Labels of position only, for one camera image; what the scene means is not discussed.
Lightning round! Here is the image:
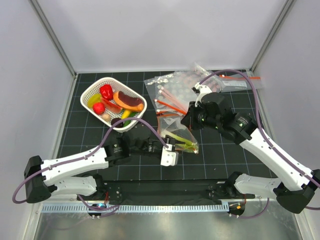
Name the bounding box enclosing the toy watermelon slice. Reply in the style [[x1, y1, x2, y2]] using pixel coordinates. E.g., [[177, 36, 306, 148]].
[[100, 97, 123, 114]]

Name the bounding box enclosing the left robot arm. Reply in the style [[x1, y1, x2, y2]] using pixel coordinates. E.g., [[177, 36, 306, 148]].
[[24, 124, 167, 204]]

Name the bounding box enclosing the beige toy mushroom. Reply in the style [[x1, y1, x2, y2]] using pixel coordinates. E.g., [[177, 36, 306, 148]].
[[101, 113, 111, 122]]

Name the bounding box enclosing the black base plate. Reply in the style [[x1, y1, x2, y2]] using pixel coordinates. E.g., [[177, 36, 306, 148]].
[[83, 179, 255, 206]]

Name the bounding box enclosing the green toy celery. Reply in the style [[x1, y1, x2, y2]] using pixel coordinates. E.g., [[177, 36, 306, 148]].
[[165, 132, 199, 154]]

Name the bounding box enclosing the pile of zip bags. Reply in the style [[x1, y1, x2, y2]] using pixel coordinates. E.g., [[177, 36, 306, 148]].
[[143, 62, 224, 118]]

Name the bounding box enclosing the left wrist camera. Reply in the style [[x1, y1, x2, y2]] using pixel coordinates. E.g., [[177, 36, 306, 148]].
[[160, 143, 179, 167]]

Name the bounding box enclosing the slotted cable duct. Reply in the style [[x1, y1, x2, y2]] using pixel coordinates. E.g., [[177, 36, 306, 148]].
[[41, 202, 229, 213]]

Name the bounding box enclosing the toy steak orange brown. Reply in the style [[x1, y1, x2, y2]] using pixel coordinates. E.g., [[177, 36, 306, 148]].
[[113, 91, 144, 112]]

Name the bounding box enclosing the zip bag with label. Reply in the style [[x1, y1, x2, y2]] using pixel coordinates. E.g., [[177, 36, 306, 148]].
[[218, 71, 263, 93]]

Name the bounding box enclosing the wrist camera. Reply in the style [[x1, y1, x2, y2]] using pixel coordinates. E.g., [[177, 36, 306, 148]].
[[160, 143, 179, 167], [192, 82, 212, 107]]

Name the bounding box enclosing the white plastic basket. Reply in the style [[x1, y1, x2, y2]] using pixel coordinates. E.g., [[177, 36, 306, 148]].
[[80, 77, 148, 127]]

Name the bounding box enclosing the red toy bell pepper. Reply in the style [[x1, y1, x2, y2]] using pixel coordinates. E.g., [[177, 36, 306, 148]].
[[99, 84, 114, 101]]

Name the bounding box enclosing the clear orange zip bag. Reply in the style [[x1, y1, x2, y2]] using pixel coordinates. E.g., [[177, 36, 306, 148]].
[[157, 112, 199, 152]]

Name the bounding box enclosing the yellow toy fruit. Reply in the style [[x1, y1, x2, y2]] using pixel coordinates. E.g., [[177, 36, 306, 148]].
[[87, 93, 102, 108]]

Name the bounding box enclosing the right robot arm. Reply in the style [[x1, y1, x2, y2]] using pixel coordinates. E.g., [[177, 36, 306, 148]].
[[181, 92, 320, 214]]

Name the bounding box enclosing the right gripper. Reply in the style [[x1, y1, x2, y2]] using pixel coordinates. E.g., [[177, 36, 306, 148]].
[[181, 100, 221, 131]]

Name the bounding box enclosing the red toy strawberry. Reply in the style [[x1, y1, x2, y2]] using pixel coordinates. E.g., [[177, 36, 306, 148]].
[[92, 102, 106, 115]]

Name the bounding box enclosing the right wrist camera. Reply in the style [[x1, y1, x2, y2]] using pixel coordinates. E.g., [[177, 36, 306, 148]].
[[192, 82, 212, 107]]

